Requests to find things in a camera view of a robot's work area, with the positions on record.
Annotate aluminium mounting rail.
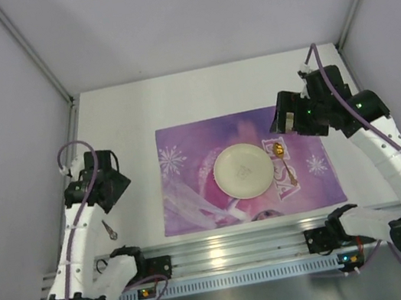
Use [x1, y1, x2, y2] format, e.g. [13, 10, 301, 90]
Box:
[36, 202, 401, 300]

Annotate cream round plate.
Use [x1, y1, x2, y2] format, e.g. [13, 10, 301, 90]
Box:
[213, 143, 274, 200]

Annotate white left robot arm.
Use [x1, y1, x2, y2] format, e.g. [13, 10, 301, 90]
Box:
[44, 150, 146, 300]

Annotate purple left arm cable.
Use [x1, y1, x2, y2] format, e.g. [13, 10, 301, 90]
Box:
[31, 129, 172, 300]

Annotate white slotted cable duct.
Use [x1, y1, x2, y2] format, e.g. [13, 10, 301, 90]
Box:
[119, 251, 363, 300]

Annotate purple Elsa placemat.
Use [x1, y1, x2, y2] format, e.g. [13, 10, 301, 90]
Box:
[155, 106, 347, 236]

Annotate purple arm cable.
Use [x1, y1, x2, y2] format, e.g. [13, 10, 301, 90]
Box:
[31, 129, 172, 300]
[294, 27, 401, 300]

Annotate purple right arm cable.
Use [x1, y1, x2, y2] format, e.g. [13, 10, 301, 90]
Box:
[294, 27, 401, 300]

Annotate gold spoon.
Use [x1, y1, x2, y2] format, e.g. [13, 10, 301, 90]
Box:
[272, 142, 298, 187]

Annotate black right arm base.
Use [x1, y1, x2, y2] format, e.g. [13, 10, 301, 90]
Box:
[303, 227, 357, 256]

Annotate silver purple fork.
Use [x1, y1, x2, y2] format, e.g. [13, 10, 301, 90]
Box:
[101, 220, 118, 241]

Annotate small metal cup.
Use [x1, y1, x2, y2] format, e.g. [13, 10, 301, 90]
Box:
[285, 112, 295, 133]

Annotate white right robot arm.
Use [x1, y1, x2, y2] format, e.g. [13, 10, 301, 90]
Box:
[270, 65, 401, 253]

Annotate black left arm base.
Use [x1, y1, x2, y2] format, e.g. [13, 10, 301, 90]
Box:
[127, 255, 172, 286]

